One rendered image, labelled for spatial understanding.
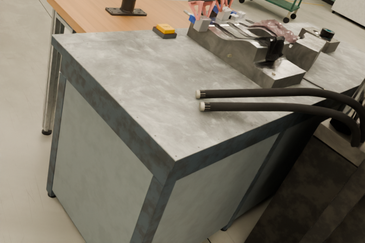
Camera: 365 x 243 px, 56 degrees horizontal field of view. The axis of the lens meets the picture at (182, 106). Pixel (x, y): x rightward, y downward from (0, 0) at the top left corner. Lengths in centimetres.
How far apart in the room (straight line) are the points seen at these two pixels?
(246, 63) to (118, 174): 68
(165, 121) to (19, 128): 127
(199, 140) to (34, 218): 97
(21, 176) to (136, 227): 85
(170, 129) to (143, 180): 19
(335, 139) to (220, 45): 60
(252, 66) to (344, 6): 716
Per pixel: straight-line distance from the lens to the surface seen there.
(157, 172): 98
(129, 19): 164
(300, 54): 179
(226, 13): 172
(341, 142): 140
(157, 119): 99
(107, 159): 120
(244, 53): 144
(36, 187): 182
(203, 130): 101
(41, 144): 204
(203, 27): 143
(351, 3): 846
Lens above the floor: 137
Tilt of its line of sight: 31 degrees down
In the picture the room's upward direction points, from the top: 20 degrees clockwise
